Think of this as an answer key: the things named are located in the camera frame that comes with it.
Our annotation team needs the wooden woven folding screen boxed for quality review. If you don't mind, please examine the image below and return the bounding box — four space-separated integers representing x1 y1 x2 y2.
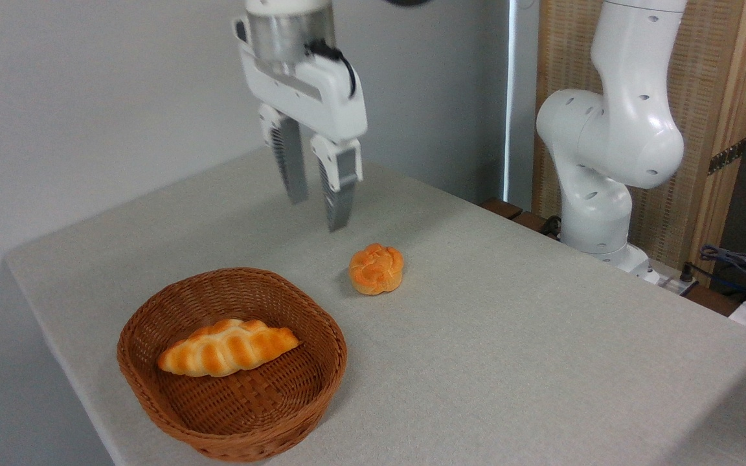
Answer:
532 0 746 289

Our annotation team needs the dark metal screen hinge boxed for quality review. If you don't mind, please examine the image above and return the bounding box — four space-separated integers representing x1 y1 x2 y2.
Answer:
707 137 746 176

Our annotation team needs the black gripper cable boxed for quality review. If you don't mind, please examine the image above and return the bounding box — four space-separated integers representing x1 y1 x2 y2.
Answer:
305 39 357 100

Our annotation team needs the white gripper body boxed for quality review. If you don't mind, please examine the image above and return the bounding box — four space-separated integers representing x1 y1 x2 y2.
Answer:
233 17 369 145

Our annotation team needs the round knotted bread roll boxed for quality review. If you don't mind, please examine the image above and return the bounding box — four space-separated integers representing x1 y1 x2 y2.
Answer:
347 243 405 296

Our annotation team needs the brown wicker basket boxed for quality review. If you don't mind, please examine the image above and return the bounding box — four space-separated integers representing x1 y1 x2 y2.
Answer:
117 267 348 463

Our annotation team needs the long braided bread loaf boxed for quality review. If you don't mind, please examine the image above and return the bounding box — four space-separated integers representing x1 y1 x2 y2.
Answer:
157 318 301 379

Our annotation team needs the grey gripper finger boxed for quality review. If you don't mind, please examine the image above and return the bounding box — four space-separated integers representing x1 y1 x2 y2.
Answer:
257 103 310 206
309 133 365 234

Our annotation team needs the bundle of dark cables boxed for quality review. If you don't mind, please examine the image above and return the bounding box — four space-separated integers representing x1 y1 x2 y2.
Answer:
683 243 746 300

